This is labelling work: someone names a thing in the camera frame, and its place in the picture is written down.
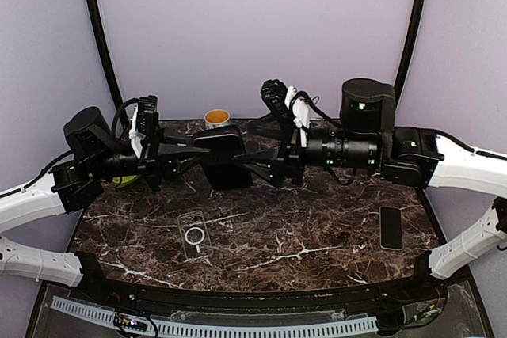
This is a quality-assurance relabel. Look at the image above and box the green cup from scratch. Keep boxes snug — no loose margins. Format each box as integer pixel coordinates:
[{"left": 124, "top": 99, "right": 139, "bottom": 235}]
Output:
[{"left": 112, "top": 175, "right": 141, "bottom": 190}]

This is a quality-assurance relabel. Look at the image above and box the left black frame post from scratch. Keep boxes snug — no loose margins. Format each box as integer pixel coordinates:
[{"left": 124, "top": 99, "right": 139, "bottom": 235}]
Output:
[{"left": 86, "top": 0, "right": 124, "bottom": 110}]

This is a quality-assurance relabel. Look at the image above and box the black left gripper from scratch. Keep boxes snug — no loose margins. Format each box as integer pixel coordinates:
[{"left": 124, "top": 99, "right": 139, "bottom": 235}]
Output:
[{"left": 90, "top": 119, "right": 211, "bottom": 191}]

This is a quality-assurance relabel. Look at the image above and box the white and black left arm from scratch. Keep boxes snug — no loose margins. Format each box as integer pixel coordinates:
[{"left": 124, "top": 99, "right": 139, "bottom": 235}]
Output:
[{"left": 1, "top": 106, "right": 210, "bottom": 303}]

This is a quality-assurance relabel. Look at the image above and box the black front rail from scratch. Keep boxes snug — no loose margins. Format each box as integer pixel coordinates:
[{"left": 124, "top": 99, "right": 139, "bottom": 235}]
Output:
[{"left": 75, "top": 252, "right": 448, "bottom": 314}]

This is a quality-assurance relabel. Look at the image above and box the clear magsafe phone case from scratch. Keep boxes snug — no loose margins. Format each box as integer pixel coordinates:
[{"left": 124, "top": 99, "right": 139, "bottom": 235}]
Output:
[{"left": 177, "top": 211, "right": 213, "bottom": 260}]

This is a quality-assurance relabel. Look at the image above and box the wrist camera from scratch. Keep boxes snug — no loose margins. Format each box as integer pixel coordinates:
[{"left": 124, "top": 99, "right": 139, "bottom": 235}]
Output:
[
  {"left": 128, "top": 95, "right": 158, "bottom": 158},
  {"left": 261, "top": 79, "right": 311, "bottom": 148}
]

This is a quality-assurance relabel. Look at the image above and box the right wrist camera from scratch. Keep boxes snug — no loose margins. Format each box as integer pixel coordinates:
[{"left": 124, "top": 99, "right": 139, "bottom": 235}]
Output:
[{"left": 261, "top": 79, "right": 311, "bottom": 148}]

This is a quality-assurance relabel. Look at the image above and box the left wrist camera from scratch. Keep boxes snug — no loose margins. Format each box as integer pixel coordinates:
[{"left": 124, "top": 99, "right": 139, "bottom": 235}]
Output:
[{"left": 128, "top": 95, "right": 158, "bottom": 158}]

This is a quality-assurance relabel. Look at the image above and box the black phone case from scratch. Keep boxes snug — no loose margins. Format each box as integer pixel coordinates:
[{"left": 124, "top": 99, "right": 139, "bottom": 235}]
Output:
[{"left": 193, "top": 125, "right": 246, "bottom": 165}]

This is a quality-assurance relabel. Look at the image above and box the black smartphone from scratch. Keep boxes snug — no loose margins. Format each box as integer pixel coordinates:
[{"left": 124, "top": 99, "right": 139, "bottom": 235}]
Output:
[{"left": 203, "top": 164, "right": 253, "bottom": 191}]

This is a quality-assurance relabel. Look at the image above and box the right black frame post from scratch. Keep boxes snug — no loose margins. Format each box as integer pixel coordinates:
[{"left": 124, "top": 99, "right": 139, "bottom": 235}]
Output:
[{"left": 394, "top": 0, "right": 432, "bottom": 89}]

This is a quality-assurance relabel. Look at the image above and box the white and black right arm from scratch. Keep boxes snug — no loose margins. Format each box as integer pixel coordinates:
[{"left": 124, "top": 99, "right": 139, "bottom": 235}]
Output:
[{"left": 234, "top": 78, "right": 506, "bottom": 302}]

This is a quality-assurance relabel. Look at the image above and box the white slotted cable duct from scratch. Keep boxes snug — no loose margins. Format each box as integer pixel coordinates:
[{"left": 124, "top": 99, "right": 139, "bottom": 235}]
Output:
[{"left": 50, "top": 296, "right": 379, "bottom": 337}]

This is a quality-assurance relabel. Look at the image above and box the black frame post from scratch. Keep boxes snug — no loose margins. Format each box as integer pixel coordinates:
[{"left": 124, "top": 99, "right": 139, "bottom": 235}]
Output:
[
  {"left": 86, "top": 0, "right": 124, "bottom": 110},
  {"left": 394, "top": 0, "right": 432, "bottom": 89}
]

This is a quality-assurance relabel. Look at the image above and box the white floral mug yellow inside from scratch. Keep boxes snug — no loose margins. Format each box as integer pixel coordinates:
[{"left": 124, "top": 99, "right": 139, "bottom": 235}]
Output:
[{"left": 204, "top": 109, "right": 231, "bottom": 130}]

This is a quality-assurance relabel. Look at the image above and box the silver edged smartphone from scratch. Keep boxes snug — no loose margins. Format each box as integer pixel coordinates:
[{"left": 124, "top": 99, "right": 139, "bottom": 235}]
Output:
[{"left": 379, "top": 207, "right": 403, "bottom": 250}]

